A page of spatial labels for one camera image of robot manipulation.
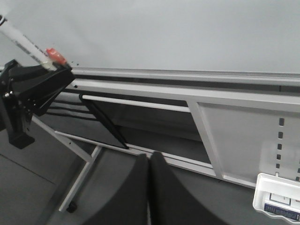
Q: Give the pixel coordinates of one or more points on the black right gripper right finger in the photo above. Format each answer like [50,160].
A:
[170,202]

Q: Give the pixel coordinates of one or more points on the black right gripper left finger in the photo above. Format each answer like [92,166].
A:
[118,196]

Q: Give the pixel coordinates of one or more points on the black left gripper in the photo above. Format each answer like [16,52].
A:
[34,87]

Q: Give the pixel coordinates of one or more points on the red round magnet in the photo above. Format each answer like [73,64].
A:
[55,56]

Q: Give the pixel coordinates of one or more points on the white whiteboard marker black tip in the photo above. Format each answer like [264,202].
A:
[26,45]

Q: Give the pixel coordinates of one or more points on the whiteboard cleaner spray bottle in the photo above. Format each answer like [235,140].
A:
[282,206]

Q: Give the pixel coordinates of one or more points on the large white whiteboard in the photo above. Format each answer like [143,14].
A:
[183,35]

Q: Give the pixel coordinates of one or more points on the dark hanging flip panel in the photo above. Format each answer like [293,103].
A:
[117,124]

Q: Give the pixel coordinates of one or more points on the white slotted pegboard panel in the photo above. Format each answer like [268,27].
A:
[248,141]

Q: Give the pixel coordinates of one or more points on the white lower accessory tray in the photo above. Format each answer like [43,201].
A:
[280,186]

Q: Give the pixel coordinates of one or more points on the white whiteboard stand frame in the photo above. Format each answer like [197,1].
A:
[179,91]

